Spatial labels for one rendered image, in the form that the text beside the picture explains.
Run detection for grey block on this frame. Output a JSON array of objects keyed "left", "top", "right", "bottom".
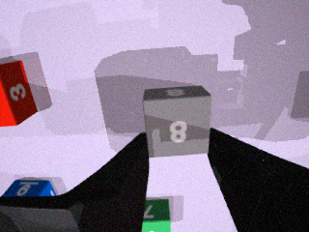
[{"left": 143, "top": 86, "right": 212, "bottom": 159}]

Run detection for red block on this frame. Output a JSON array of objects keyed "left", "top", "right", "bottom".
[{"left": 0, "top": 61, "right": 38, "bottom": 127}]

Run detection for blue block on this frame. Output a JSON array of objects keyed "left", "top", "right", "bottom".
[{"left": 1, "top": 179, "right": 57, "bottom": 197}]

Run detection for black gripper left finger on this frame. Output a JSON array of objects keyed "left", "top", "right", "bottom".
[{"left": 0, "top": 132, "right": 150, "bottom": 232}]

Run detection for green block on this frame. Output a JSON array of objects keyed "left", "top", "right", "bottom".
[{"left": 142, "top": 198, "right": 171, "bottom": 232}]

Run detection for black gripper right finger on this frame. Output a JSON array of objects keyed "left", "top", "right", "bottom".
[{"left": 208, "top": 128, "right": 309, "bottom": 232}]

